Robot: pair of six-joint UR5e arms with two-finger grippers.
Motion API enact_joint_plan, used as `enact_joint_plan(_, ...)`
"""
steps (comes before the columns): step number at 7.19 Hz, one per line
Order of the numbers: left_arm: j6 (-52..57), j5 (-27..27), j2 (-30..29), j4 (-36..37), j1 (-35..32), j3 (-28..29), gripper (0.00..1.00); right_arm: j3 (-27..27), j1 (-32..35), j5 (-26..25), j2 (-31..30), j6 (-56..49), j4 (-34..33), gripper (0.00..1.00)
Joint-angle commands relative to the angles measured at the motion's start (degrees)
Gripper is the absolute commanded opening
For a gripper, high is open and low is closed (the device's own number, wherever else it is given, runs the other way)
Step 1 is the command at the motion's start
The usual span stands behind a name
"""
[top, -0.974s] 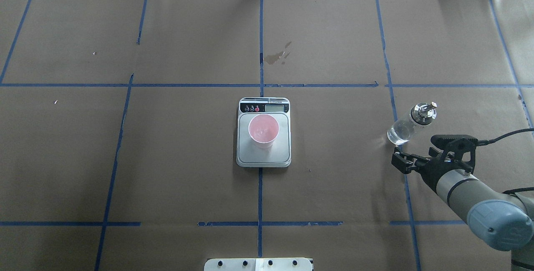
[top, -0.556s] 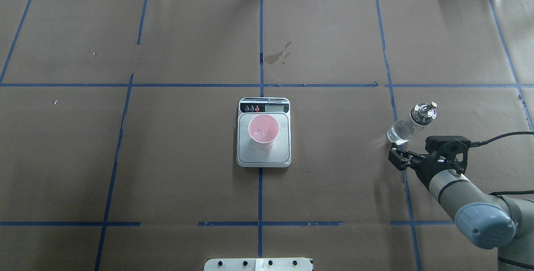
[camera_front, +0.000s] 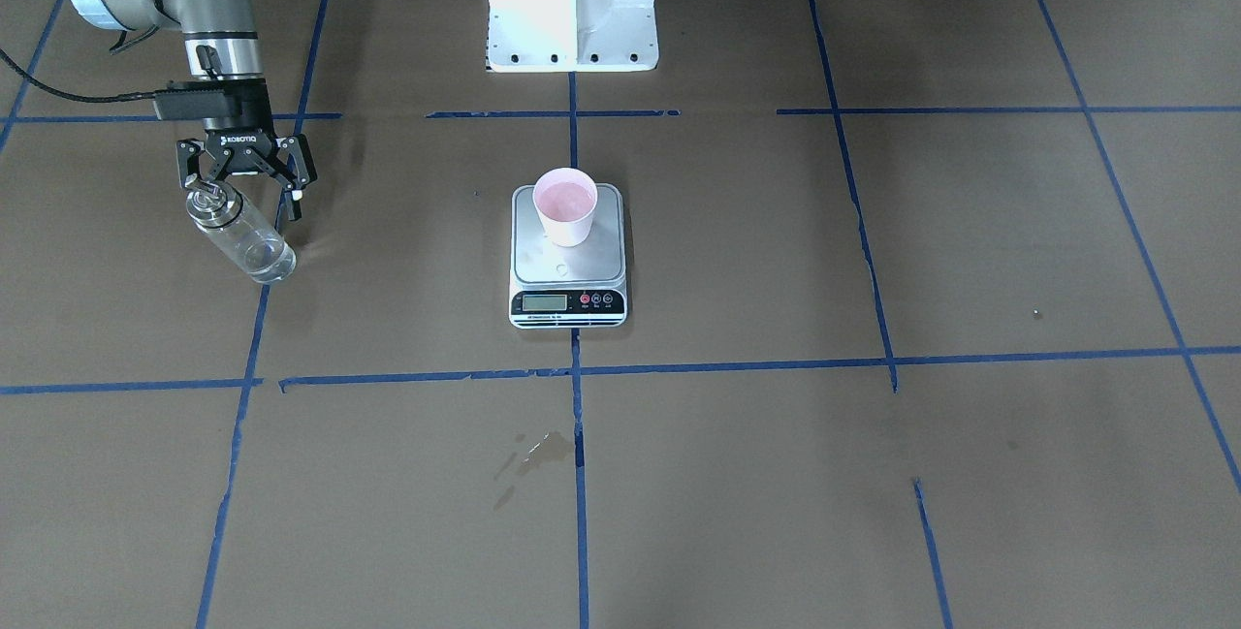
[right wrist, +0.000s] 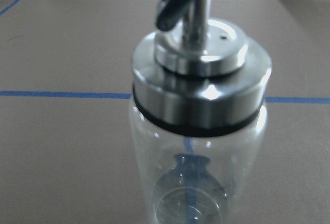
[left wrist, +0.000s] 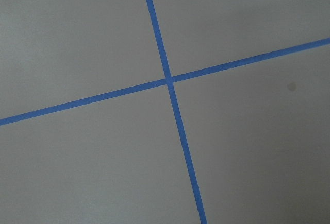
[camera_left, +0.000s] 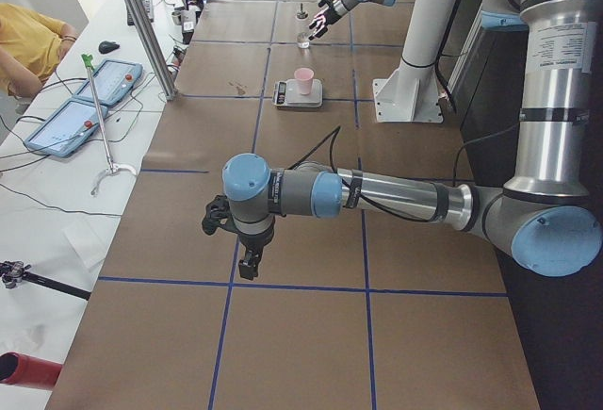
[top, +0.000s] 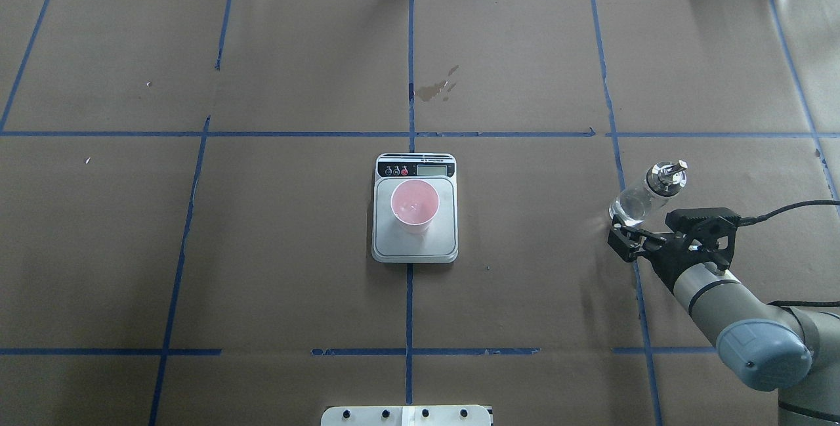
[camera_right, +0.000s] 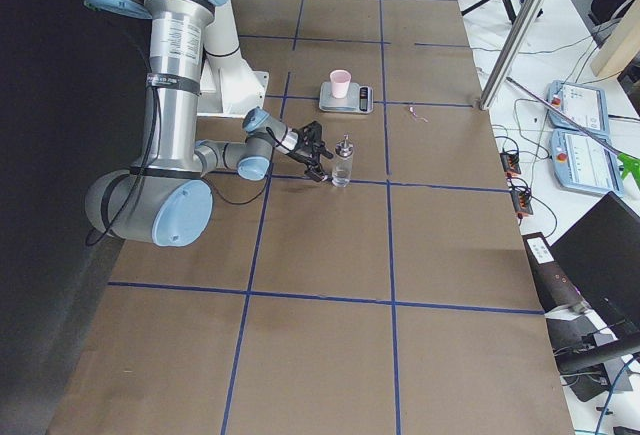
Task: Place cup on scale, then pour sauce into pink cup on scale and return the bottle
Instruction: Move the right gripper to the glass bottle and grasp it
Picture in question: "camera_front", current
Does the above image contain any pink paper cup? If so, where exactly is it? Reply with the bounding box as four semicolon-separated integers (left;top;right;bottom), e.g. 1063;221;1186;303
532;167;598;246

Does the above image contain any silver kitchen scale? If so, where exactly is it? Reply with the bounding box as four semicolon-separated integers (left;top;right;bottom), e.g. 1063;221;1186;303
508;184;630;330

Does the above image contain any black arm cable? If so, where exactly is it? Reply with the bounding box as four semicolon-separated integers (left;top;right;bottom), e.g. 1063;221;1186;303
0;0;171;105

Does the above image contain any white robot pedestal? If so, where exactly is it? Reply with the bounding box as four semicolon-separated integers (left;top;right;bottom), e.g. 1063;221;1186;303
485;0;660;74

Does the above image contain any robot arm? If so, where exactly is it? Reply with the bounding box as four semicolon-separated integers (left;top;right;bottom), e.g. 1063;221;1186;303
71;0;316;221

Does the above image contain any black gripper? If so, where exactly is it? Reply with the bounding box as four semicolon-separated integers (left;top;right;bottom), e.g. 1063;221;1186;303
175;78;316;222

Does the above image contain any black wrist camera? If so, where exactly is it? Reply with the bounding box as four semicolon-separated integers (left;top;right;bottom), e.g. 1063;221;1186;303
151;82;242;122

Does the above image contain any glass sauce bottle metal spout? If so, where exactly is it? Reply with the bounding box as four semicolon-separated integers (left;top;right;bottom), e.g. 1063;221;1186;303
182;174;297;285

